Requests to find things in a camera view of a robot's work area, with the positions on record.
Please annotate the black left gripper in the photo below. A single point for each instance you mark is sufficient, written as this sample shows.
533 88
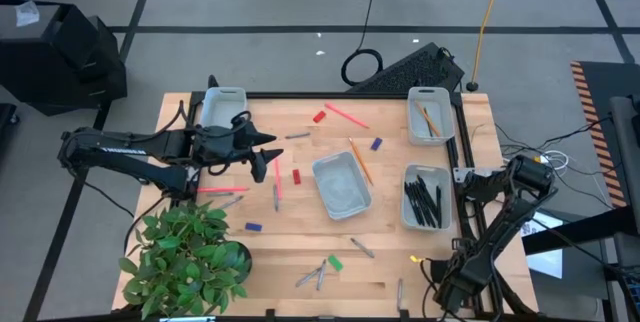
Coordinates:
222 144

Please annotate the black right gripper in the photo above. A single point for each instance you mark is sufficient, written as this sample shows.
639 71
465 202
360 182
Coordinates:
455 282

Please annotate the pink pencil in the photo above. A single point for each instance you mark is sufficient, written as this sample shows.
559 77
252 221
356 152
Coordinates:
346 115
278 177
225 190

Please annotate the red eraser with black logo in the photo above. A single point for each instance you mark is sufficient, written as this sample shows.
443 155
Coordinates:
296 177

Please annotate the plain red eraser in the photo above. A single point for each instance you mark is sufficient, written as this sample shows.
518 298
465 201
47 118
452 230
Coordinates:
319 116

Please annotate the black pen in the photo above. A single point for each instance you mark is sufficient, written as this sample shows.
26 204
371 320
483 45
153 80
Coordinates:
410 204
428 199
422 202
416 204
439 207

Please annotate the blue eraser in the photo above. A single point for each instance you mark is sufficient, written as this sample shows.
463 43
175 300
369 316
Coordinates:
253 227

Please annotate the purple eraser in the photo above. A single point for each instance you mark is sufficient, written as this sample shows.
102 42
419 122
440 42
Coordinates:
376 143

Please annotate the orange pencil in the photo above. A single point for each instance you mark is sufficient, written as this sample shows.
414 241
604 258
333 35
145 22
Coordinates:
360 160
420 108

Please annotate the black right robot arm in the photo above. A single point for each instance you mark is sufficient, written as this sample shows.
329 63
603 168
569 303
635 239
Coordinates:
500 232

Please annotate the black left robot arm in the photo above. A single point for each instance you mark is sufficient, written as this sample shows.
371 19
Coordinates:
125 142

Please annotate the yellow tape tag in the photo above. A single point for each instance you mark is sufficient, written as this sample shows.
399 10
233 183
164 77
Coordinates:
416 259

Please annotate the grey plastic bin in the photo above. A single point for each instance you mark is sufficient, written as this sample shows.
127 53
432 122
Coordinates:
341 187
222 104
445 122
445 177

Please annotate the white paper sheet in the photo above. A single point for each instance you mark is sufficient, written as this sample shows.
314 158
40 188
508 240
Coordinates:
542 262

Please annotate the black plant pot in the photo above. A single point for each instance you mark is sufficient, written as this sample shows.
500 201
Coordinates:
247 262

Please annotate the green eraser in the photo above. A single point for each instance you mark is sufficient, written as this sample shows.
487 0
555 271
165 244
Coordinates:
335 263

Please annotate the green leafy plant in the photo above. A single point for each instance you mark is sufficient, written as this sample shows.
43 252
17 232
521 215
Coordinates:
185 262

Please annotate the black desk bar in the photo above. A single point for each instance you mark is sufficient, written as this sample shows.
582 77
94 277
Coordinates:
585 229

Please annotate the black perforated computer case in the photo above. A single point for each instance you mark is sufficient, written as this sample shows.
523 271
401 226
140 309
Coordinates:
410 72

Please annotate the black round floor foot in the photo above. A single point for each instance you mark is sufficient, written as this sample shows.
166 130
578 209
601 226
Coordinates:
472 86

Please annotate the black stacked cases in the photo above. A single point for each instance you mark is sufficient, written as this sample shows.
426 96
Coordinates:
50 62

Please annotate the black mat with orange stripes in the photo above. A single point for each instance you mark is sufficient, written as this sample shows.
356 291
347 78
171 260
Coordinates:
610 82

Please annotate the black caster base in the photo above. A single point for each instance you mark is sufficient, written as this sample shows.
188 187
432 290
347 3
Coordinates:
6 114

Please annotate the crumpled clear plastic bag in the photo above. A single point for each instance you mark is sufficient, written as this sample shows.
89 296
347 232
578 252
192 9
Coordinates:
26 13

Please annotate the black aluminium table frame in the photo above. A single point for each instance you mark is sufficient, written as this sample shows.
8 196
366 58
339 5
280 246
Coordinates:
300 95

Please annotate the silver mounting bracket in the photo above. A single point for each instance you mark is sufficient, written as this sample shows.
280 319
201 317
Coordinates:
462 174

